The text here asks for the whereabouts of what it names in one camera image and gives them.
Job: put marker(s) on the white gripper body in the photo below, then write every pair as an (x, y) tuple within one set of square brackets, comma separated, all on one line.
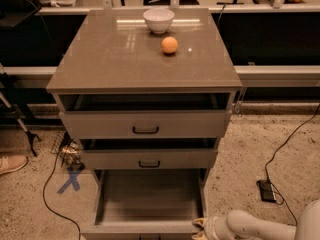
[(216, 226)]

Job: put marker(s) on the grey bottom drawer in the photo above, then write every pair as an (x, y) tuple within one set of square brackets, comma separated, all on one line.
[(151, 204)]

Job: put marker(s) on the grey drawer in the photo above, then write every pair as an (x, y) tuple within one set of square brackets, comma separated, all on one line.
[(151, 204), (142, 124), (149, 158)]

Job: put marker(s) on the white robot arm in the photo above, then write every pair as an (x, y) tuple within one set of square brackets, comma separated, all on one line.
[(240, 225)]

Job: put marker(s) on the grey middle drawer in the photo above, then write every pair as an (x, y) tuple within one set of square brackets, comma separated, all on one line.
[(149, 158)]

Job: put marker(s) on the grey three-drawer cabinet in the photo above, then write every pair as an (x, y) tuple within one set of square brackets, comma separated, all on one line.
[(116, 64)]

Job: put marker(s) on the grey top drawer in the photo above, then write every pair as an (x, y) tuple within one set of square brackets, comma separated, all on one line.
[(142, 124)]

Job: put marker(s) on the black power adapter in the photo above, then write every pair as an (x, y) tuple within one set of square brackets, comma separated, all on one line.
[(266, 191)]

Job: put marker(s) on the blue tape cross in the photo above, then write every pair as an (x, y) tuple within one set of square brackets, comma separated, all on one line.
[(72, 181)]

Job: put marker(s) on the orange fruit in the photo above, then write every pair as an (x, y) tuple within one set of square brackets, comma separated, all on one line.
[(169, 45)]

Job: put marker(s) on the tan shoe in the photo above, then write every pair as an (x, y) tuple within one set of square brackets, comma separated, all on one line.
[(9, 164)]

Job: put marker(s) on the white ceramic bowl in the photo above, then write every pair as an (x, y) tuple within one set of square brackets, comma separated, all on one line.
[(158, 20)]

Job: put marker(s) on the black tripod leg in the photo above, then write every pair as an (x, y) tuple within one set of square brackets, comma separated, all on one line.
[(4, 78)]

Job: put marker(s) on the wire basket with items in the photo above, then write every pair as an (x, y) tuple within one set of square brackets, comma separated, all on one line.
[(66, 149)]

